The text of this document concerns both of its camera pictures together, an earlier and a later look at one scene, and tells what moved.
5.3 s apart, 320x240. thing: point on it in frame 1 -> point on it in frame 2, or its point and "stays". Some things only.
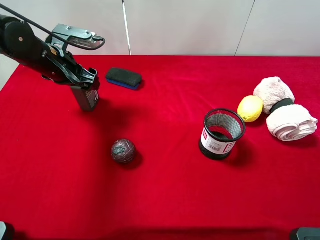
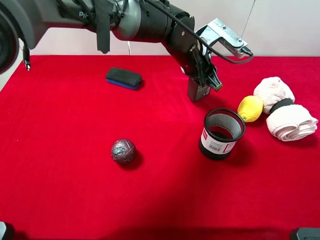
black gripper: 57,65 -> 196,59
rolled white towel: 289,122 stays
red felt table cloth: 178,147 stays
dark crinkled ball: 122,151 stays
